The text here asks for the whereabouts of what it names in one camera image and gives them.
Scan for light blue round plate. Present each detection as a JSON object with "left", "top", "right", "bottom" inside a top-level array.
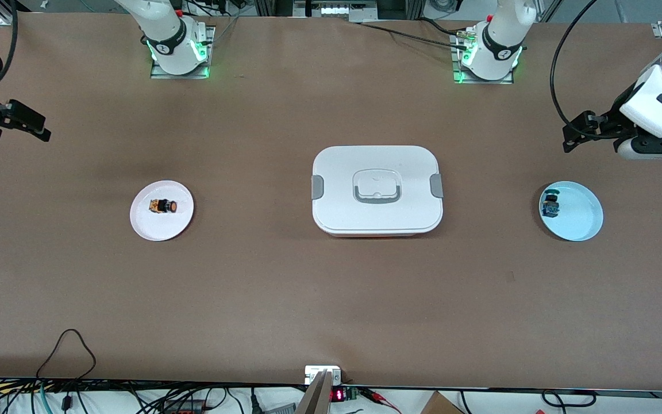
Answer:
[{"left": 539, "top": 181, "right": 604, "bottom": 242}]

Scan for pink round plate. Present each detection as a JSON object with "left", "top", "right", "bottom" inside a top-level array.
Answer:
[{"left": 130, "top": 180, "right": 195, "bottom": 242}]

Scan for white lunch box grey clips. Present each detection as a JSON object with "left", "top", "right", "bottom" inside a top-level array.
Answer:
[{"left": 311, "top": 145, "right": 444, "bottom": 238}]

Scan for brown cardboard piece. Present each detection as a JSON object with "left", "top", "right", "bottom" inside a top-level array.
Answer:
[{"left": 420, "top": 391, "right": 464, "bottom": 414}]

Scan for small white box device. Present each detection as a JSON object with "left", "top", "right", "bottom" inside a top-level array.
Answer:
[{"left": 305, "top": 366, "right": 342, "bottom": 385}]

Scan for grey metal bar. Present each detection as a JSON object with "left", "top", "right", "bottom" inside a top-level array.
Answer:
[{"left": 295, "top": 371, "right": 333, "bottom": 414}]

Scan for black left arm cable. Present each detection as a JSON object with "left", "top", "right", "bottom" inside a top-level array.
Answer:
[{"left": 549, "top": 0, "right": 596, "bottom": 139}]

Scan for green push-button switch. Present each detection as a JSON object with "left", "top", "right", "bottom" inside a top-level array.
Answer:
[{"left": 541, "top": 189, "right": 562, "bottom": 219}]

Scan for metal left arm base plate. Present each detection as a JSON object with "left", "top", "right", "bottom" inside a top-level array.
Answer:
[{"left": 452, "top": 29, "right": 515, "bottom": 85}]

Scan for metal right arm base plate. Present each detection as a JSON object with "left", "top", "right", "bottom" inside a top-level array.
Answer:
[{"left": 150, "top": 26, "right": 215, "bottom": 79}]

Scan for black cable across table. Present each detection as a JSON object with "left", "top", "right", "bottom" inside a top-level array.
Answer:
[{"left": 360, "top": 21, "right": 471, "bottom": 51}]

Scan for thin black looped cable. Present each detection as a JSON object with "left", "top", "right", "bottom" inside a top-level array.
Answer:
[{"left": 36, "top": 328, "right": 97, "bottom": 381}]

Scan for aluminium frame with white connector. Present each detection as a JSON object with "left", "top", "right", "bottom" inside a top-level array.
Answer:
[{"left": 294, "top": 0, "right": 378, "bottom": 22}]

